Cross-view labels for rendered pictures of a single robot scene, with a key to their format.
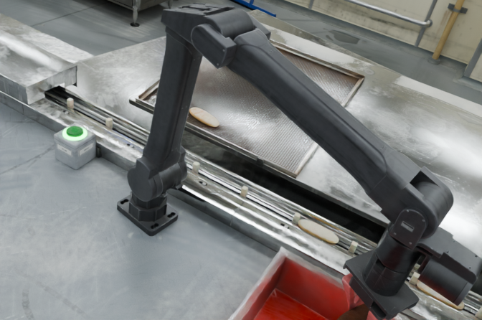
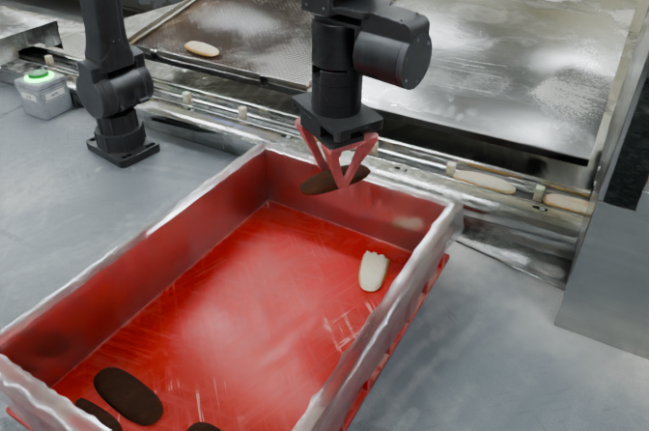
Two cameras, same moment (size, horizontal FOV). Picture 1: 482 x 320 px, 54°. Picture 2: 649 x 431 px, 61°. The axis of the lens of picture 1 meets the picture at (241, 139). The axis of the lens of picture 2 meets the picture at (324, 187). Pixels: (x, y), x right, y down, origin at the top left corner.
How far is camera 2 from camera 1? 0.41 m
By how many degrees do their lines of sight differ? 5
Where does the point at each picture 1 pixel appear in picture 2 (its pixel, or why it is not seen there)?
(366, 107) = not seen: hidden behind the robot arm
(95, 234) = (54, 172)
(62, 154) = (28, 104)
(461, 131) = (526, 18)
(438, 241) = (366, 5)
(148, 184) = (96, 91)
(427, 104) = not seen: outside the picture
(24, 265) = not seen: outside the picture
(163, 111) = not seen: outside the picture
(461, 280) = (396, 43)
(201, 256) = (182, 180)
